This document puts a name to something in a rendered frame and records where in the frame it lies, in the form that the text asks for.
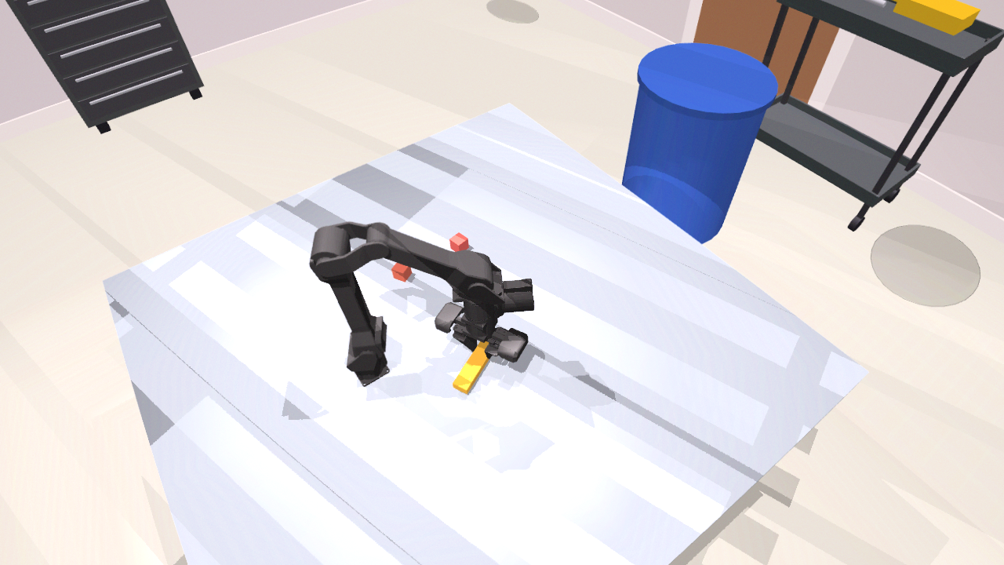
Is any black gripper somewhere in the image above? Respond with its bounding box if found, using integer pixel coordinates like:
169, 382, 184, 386
435, 302, 529, 363

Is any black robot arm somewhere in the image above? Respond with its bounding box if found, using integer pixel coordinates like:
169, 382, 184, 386
308, 221, 535, 387

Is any yellow bar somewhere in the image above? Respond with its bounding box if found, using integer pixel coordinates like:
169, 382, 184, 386
453, 341, 489, 394

